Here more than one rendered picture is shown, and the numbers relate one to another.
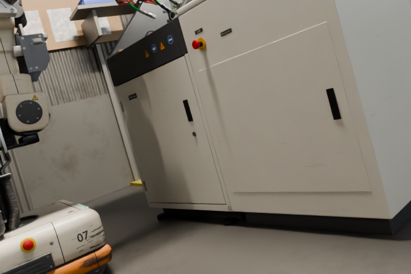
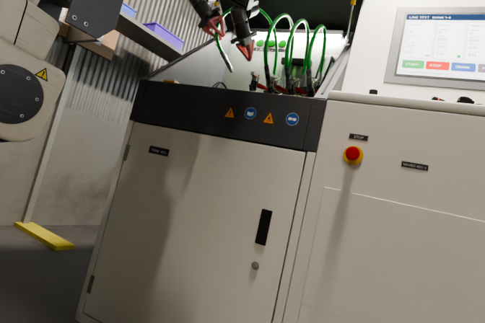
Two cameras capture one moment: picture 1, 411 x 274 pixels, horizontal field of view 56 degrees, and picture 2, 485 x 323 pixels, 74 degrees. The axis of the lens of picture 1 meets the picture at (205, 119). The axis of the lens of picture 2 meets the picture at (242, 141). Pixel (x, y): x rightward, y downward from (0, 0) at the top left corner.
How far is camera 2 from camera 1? 112 cm
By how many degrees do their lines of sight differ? 27
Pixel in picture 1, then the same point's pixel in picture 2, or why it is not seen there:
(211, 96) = (327, 233)
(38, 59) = (97, 11)
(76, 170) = not seen: outside the picture
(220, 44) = (392, 175)
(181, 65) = (291, 161)
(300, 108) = not seen: outside the picture
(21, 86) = (29, 34)
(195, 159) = (231, 301)
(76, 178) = not seen: outside the picture
